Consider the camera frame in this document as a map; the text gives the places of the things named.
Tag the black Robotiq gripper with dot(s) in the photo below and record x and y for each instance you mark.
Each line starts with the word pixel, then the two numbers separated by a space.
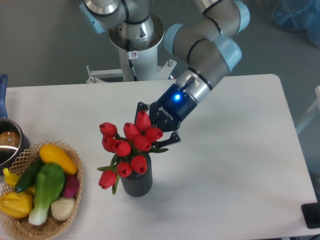
pixel 167 113

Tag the red tulip bouquet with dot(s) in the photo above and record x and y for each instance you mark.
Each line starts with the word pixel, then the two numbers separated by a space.
pixel 129 151

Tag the dark grey ribbed vase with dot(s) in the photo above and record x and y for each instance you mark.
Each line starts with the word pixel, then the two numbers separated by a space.
pixel 138 184

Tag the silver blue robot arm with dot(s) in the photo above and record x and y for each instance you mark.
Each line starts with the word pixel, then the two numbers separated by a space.
pixel 207 48

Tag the purple red radish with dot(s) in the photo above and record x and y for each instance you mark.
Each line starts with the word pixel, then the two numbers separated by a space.
pixel 71 186

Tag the yellow squash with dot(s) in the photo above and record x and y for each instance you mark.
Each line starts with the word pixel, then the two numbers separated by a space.
pixel 50 153

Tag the green bok choy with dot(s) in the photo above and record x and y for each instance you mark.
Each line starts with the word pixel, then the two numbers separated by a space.
pixel 49 184

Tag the white onion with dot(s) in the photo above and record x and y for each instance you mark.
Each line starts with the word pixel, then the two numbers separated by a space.
pixel 62 208

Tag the dark green cucumber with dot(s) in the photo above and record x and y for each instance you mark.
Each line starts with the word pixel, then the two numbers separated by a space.
pixel 28 177

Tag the small yellow gourd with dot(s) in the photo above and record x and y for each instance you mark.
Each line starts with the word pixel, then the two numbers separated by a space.
pixel 11 179

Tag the yellow bell pepper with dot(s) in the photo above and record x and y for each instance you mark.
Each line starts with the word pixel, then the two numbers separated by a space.
pixel 16 205

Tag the woven wicker basket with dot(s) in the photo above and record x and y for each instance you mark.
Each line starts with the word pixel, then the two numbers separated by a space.
pixel 20 228

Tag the blue plastic bag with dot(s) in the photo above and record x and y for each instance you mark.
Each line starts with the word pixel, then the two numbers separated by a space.
pixel 298 16

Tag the black device at edge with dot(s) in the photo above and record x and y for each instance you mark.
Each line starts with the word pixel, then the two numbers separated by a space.
pixel 311 214

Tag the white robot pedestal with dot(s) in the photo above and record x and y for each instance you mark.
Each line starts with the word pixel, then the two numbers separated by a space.
pixel 137 46

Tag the blue handled saucepan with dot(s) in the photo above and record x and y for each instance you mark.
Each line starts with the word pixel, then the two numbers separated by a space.
pixel 12 139

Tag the white frame at right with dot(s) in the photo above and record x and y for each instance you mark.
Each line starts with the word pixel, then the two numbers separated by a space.
pixel 310 113

